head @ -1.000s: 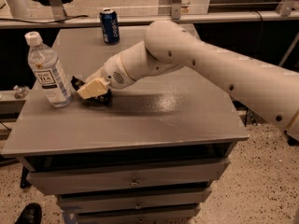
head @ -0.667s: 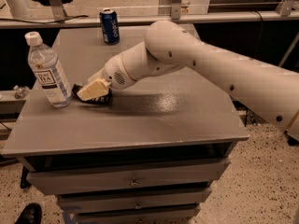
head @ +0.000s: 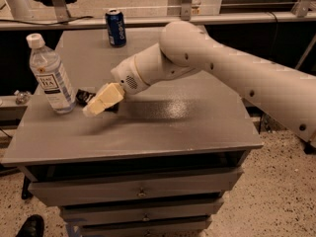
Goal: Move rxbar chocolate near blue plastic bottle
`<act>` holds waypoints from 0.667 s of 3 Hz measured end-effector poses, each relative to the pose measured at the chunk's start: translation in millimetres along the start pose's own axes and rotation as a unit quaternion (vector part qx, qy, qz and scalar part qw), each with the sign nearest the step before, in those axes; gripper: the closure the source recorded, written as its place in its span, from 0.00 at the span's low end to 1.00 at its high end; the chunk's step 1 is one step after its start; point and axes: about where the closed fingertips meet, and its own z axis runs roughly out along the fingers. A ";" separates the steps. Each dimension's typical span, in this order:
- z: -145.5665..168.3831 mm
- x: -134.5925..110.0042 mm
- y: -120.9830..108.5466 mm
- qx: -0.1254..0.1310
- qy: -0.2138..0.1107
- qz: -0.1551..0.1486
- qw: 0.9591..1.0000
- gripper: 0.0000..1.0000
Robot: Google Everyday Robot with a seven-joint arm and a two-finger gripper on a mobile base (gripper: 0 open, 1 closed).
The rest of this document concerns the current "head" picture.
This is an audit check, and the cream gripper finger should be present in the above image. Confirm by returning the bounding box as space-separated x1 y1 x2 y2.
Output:
83 99 105 117

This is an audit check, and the black rxbar chocolate wrapper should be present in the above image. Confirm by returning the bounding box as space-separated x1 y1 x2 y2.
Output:
76 89 119 113

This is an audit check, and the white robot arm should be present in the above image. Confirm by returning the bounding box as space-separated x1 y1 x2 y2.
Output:
83 21 316 145

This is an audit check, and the clear plastic tea bottle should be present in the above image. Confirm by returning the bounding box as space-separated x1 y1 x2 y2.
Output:
26 34 76 114

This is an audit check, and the blue pepsi can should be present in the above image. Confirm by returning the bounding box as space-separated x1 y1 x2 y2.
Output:
105 8 126 47

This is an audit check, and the small shiny crumpled object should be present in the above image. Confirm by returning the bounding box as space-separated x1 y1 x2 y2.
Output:
14 90 32 105

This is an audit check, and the grey drawer cabinet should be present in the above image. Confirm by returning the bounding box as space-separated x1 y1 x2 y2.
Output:
0 25 264 237

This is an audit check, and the top grey drawer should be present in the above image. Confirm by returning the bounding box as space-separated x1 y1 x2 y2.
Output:
30 167 243 206

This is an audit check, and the grey drawer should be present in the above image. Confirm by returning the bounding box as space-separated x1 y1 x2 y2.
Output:
61 197 223 226
30 167 243 206
80 216 211 237

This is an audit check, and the black shoe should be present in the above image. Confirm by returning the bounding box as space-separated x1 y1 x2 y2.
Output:
16 214 44 237

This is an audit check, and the middle grey drawer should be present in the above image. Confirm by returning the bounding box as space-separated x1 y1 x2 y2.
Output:
61 197 223 226

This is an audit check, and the bottom grey drawer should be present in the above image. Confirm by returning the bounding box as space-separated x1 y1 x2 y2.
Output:
80 216 211 237

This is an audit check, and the black cable on rail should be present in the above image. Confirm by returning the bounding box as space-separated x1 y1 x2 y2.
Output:
0 15 95 27

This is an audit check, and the metal rail bar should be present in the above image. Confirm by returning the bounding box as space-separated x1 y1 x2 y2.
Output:
0 11 316 31

